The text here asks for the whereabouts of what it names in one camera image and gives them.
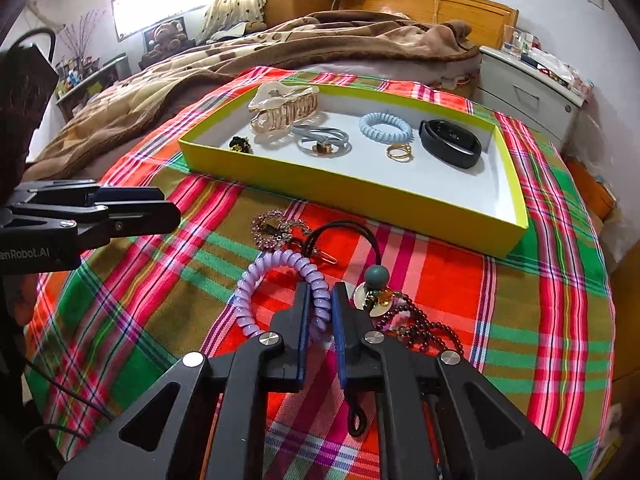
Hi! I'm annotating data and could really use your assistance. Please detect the dry branches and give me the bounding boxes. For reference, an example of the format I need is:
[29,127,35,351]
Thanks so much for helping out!
[59,9,109,62]

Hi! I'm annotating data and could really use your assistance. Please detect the brown teddy bear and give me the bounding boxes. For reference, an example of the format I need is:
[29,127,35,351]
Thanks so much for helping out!
[142,17,189,59]

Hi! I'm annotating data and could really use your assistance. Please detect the dark red bead bracelet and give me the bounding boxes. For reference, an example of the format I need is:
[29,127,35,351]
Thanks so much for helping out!
[372,294,465,362]

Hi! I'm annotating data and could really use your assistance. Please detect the wooden headboard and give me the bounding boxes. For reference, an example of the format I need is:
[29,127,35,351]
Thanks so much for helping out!
[332,0,521,50]

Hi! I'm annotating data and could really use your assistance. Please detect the brown patterned blanket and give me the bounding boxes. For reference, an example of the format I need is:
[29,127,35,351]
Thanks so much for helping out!
[25,10,482,181]

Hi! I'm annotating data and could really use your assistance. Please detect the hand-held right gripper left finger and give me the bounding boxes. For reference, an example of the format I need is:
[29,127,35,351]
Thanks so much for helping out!
[57,282,313,480]

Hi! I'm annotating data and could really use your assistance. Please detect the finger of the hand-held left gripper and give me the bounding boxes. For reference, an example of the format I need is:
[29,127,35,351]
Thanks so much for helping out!
[0,201,182,251]
[12,180,166,206]

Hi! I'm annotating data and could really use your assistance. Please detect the yellow-green shallow box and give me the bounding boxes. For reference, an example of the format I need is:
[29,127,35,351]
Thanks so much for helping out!
[177,82,530,260]

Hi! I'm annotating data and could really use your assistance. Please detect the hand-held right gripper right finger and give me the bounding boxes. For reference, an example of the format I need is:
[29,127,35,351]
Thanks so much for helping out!
[332,282,583,480]

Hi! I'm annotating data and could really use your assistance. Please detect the pale blue spiral hair tie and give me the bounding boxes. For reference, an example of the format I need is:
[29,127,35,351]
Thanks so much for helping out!
[359,111,414,145]

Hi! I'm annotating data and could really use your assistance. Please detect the drinking glass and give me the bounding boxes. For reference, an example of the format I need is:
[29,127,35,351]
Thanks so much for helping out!
[502,27,527,57]

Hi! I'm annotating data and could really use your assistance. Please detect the cluttered shelf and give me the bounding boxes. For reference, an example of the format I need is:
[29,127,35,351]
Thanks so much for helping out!
[54,52,129,122]

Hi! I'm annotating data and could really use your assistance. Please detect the dotted curtain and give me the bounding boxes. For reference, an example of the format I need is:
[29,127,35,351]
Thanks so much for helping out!
[197,0,267,44]

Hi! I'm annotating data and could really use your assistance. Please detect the window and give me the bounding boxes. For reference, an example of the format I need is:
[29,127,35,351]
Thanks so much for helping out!
[111,0,216,42]

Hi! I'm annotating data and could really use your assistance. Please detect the purple spiral hair tie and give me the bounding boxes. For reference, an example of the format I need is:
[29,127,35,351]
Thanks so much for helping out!
[234,251,333,350]

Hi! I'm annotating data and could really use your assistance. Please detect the orange box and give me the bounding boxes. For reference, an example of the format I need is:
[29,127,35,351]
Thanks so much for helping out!
[564,157,619,222]

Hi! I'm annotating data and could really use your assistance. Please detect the crystal bead bracelet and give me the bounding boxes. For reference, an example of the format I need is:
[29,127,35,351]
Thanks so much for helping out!
[251,210,314,252]

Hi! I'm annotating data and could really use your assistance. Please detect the black hair tie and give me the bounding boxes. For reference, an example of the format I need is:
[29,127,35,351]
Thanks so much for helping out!
[305,225,380,265]

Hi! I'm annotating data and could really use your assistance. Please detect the black cable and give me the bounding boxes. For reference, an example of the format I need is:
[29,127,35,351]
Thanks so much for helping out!
[22,357,117,422]

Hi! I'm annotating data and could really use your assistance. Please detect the black wristband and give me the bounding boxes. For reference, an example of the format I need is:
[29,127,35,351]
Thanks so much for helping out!
[419,119,484,169]

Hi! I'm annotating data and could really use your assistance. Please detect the pearly beige hair claw clip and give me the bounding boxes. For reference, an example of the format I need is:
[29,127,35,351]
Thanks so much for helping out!
[247,81,320,137]

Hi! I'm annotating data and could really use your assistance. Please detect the grey hair tie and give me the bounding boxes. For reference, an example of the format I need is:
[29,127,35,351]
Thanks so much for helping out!
[291,125,350,158]

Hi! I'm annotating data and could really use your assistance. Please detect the white nightstand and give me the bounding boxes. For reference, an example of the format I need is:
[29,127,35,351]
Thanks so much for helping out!
[472,45,587,150]

